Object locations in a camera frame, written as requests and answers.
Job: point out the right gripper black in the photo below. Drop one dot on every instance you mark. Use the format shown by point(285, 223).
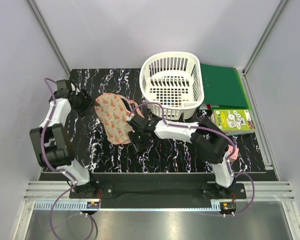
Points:
point(137, 145)

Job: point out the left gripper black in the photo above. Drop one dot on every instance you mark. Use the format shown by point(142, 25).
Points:
point(88, 101)

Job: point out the pink mesh bra laundry bag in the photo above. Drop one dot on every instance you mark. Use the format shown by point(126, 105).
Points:
point(113, 110)

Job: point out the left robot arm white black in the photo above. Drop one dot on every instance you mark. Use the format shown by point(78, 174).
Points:
point(51, 143)

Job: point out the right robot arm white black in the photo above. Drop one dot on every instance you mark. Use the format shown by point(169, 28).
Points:
point(210, 143)

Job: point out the white plastic laundry basket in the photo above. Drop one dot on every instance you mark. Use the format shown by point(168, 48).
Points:
point(172, 83)

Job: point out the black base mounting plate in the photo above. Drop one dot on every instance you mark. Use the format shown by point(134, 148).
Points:
point(147, 195)

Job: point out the green illustrated book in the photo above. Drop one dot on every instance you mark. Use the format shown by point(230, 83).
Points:
point(233, 121)

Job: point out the pink cube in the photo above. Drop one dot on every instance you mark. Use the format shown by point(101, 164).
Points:
point(235, 152)

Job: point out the green folder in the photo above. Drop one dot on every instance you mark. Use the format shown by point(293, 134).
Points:
point(223, 88)

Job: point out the aluminium front rail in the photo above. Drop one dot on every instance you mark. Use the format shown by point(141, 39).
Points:
point(47, 195)

